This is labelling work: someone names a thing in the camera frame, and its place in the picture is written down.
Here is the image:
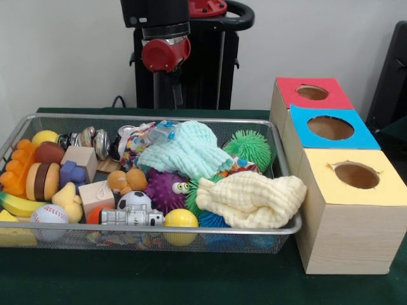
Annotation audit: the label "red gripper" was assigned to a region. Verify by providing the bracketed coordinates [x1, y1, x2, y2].
[141, 36, 192, 107]

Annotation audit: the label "clear bottle with blue label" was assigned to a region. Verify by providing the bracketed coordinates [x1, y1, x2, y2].
[144, 120, 183, 147]

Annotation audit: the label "mint green cloth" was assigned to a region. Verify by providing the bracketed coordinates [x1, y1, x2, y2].
[137, 121, 235, 180]

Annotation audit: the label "green fuzzy toy with eyes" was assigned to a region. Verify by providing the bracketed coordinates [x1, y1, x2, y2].
[223, 130, 272, 173]

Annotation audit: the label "crushed silver can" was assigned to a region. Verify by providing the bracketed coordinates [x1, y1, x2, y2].
[59, 125, 97, 151]

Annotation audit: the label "pale yellow cloth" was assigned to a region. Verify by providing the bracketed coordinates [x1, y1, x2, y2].
[195, 170, 308, 229]

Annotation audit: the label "clear mesh bin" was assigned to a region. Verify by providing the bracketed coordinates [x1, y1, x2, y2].
[0, 113, 303, 255]

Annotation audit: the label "wooden box with three holes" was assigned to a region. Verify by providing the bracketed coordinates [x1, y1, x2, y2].
[269, 77, 407, 275]

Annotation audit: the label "white multicoloured printed packet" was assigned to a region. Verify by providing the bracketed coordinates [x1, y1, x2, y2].
[116, 123, 155, 171]

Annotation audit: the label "multicoloured toy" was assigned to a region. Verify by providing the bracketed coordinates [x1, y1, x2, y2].
[219, 156, 261, 177]

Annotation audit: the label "purple fuzzy toy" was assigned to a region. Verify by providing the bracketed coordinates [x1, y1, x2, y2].
[145, 169, 190, 217]

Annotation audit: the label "orange plush toy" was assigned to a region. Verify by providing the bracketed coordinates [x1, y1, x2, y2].
[106, 168, 148, 196]

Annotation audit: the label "small green spiky toy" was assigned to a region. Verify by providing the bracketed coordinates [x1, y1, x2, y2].
[184, 177, 220, 218]

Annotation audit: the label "tan wooden cube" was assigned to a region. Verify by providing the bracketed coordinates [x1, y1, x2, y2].
[61, 146, 99, 184]

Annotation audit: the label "small soccer ball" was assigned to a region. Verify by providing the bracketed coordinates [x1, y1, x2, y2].
[118, 191, 153, 212]

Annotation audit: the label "purple block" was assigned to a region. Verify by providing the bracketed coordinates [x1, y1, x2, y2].
[59, 160, 89, 189]

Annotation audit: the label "small wooden block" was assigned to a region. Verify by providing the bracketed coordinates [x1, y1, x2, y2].
[77, 180, 116, 217]

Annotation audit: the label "blue spiky ball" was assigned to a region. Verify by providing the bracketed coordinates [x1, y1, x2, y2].
[197, 211, 231, 229]

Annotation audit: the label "silver robot toy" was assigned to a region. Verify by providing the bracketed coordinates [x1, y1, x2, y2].
[100, 205, 165, 227]

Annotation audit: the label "small yellow ball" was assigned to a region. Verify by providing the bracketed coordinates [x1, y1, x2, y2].
[31, 130, 61, 147]

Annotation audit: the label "brown toy football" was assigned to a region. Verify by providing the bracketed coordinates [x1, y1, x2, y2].
[34, 142, 67, 166]

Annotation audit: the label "small red ball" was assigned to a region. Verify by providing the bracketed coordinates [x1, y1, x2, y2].
[86, 206, 106, 225]

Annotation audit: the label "yellow duck toy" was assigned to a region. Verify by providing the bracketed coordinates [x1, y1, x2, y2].
[52, 182, 84, 224]

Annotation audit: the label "toy hamburger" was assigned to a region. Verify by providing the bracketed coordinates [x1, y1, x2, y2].
[25, 162, 63, 202]

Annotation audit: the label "white baseball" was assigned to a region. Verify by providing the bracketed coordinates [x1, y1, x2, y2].
[30, 203, 69, 242]

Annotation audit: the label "orange spiky toy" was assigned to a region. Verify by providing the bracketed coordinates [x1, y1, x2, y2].
[0, 140, 36, 196]

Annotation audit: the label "yellow toy banana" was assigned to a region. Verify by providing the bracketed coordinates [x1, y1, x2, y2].
[0, 190, 44, 218]

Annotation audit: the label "black chair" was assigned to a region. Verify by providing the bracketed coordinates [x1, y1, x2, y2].
[366, 21, 407, 159]

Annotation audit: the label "yellow block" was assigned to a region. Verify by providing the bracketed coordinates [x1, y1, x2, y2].
[0, 211, 39, 248]

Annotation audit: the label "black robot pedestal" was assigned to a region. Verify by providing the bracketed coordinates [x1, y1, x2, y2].
[123, 0, 256, 110]

